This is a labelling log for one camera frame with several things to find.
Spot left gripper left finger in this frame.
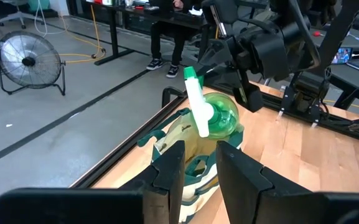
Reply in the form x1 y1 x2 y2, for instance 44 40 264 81
116 139 187 224

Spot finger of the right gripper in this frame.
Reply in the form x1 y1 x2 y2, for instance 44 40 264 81
197 39 230 76
233 68 264 113

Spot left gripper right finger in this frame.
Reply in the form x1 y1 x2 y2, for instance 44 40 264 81
215 139 315 224

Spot beige green gardening bag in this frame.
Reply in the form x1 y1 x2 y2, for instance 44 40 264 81
137 107 245 223

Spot green spray bottle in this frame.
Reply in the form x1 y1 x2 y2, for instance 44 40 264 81
183 65 245 141

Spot white crumpled paper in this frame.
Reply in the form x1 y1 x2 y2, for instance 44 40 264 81
189 5 203 17

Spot person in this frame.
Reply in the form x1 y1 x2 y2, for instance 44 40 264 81
146 0 205 79

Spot phone with lit screen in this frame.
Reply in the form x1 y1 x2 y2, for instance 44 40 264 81
331 47 354 65

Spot dark grey desk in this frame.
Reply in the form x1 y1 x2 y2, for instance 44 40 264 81
315 27 359 107

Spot black office desk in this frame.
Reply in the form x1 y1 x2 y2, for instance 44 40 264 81
85 0 270 67

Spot black floor fan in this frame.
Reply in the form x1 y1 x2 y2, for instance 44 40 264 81
0 30 67 96

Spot grey office chair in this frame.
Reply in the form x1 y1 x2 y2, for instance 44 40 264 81
0 0 44 29

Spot yellow cable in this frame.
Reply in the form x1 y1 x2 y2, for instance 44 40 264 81
57 4 107 65

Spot white cable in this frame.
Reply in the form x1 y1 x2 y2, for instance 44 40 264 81
34 0 70 35

